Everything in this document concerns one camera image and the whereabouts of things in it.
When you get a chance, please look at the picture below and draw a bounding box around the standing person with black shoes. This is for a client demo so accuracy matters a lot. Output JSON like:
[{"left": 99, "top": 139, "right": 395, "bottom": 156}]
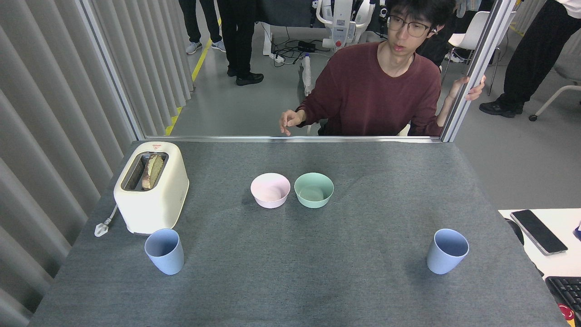
[{"left": 217, "top": 0, "right": 265, "bottom": 86}]

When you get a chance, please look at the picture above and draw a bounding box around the silver table rail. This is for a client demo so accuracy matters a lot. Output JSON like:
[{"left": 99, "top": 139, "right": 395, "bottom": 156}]
[{"left": 144, "top": 135, "right": 443, "bottom": 144}]

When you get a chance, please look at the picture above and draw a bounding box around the red round object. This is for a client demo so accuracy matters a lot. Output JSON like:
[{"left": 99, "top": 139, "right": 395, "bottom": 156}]
[{"left": 557, "top": 303, "right": 576, "bottom": 324}]

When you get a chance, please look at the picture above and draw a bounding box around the standing person with grey sneakers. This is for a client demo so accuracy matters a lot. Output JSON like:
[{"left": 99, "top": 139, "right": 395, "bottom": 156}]
[{"left": 178, "top": 0, "right": 226, "bottom": 55}]

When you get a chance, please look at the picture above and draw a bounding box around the black keyboard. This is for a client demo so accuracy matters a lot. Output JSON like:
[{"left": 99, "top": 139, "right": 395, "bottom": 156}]
[{"left": 545, "top": 276, "right": 581, "bottom": 327}]

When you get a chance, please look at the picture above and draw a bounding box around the green bowl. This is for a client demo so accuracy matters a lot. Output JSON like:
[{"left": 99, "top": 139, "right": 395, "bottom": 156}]
[{"left": 294, "top": 172, "right": 335, "bottom": 209}]

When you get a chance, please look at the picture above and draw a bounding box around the black smartphone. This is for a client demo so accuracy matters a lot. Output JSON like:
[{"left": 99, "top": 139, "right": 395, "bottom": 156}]
[{"left": 510, "top": 209, "right": 569, "bottom": 256}]

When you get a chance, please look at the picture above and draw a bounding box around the seated person's left hand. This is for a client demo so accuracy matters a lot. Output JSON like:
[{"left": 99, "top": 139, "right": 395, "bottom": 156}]
[{"left": 447, "top": 75, "right": 486, "bottom": 102}]

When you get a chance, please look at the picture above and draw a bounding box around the black computer mouse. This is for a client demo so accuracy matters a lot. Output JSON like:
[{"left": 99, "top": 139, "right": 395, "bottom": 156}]
[{"left": 505, "top": 218, "right": 525, "bottom": 246}]

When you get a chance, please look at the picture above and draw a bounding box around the white power cord with plug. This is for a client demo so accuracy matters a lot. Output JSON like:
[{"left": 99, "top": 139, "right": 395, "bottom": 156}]
[{"left": 94, "top": 204, "right": 119, "bottom": 238}]

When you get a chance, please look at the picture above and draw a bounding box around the blue cup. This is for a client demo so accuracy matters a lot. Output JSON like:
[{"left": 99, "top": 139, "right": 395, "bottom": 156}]
[
  {"left": 426, "top": 228, "right": 470, "bottom": 275},
  {"left": 144, "top": 228, "right": 185, "bottom": 276}
]

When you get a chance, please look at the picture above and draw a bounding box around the seated person's right hand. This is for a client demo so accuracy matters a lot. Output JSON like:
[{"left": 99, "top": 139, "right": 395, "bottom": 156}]
[{"left": 279, "top": 109, "right": 306, "bottom": 137}]

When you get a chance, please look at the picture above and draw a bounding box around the pink bowl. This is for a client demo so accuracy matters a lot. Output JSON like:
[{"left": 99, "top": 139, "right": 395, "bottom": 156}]
[{"left": 250, "top": 173, "right": 291, "bottom": 209}]

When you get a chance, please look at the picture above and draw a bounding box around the toasted bread slice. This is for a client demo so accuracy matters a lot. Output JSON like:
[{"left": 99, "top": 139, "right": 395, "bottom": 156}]
[{"left": 141, "top": 154, "right": 165, "bottom": 190}]

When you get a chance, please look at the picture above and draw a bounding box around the white wheeled stand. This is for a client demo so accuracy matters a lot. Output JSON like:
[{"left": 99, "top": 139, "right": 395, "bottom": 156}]
[{"left": 300, "top": 0, "right": 389, "bottom": 97}]

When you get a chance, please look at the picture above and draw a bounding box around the cream white toaster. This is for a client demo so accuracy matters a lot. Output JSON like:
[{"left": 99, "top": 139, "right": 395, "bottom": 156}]
[{"left": 113, "top": 141, "right": 190, "bottom": 236}]

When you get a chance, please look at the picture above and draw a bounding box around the grey chair with castor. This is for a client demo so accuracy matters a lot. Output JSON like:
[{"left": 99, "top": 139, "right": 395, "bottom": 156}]
[{"left": 529, "top": 59, "right": 581, "bottom": 122}]

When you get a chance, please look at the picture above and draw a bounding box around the white side table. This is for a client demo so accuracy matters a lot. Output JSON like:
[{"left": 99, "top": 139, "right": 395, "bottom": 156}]
[{"left": 498, "top": 208, "right": 581, "bottom": 278}]

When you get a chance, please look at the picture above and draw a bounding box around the grey pleated curtain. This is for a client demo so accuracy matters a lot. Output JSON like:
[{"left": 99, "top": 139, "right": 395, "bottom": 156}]
[{"left": 0, "top": 0, "right": 196, "bottom": 327}]

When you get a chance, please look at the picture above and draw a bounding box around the silver post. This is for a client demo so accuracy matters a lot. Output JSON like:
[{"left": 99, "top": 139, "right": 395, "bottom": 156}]
[{"left": 440, "top": 0, "right": 518, "bottom": 143}]

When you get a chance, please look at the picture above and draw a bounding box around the seated person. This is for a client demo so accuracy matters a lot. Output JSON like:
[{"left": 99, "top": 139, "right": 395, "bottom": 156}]
[{"left": 279, "top": 0, "right": 486, "bottom": 137}]

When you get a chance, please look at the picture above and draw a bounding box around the white chair with metal legs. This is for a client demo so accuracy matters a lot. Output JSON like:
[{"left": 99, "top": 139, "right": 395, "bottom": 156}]
[{"left": 443, "top": 10, "right": 504, "bottom": 96}]

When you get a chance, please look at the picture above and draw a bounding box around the standing person in black trousers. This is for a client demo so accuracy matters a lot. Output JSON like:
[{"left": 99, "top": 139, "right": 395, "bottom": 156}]
[{"left": 479, "top": 0, "right": 581, "bottom": 119}]

